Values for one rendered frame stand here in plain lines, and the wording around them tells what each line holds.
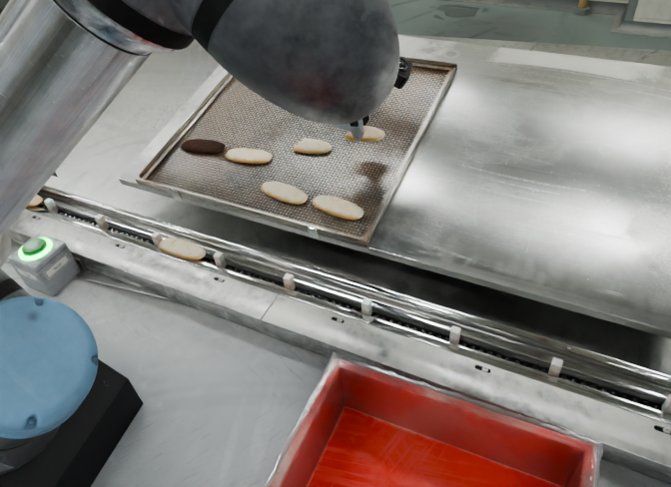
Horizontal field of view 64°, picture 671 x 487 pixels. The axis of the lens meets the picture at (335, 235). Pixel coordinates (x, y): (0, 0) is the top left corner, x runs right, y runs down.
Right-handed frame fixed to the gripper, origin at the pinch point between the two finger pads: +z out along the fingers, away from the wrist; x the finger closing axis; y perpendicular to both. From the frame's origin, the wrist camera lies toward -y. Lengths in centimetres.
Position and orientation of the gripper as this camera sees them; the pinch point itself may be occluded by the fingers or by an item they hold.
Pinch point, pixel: (364, 128)
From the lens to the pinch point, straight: 98.8
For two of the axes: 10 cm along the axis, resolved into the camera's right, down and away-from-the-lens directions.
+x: -2.9, 7.8, -5.5
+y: -9.4, -1.4, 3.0
